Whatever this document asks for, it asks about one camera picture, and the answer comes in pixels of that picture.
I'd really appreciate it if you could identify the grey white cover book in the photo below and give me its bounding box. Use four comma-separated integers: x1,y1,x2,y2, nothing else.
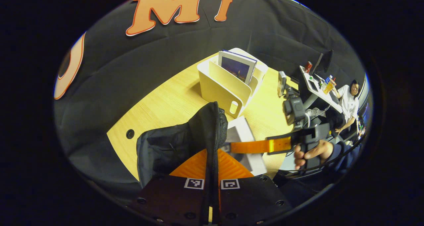
225,116,268,177

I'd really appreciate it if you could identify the white plastic bookshelf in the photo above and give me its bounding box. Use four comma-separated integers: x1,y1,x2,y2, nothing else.
197,47,269,119

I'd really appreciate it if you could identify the black computer monitor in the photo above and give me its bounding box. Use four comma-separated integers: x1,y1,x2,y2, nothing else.
311,49,334,75

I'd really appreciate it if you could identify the orange drink cup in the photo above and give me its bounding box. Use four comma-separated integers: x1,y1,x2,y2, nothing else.
323,79,337,95

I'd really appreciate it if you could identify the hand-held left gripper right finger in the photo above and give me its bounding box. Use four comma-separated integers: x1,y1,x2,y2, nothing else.
218,148,293,226

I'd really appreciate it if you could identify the black schoolbag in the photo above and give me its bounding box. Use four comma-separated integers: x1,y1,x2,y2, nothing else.
136,101,229,189

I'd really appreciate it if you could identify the white office desk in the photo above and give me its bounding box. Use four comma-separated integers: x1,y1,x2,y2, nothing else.
299,65,343,114

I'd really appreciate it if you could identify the dark blue cover book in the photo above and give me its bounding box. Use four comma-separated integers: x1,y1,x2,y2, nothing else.
218,49,258,85

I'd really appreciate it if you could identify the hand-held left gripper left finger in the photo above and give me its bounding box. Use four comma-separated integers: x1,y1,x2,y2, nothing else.
133,148,208,226

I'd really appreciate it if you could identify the black backdrop cloth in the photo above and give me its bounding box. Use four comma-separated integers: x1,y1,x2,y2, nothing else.
54,0,366,200

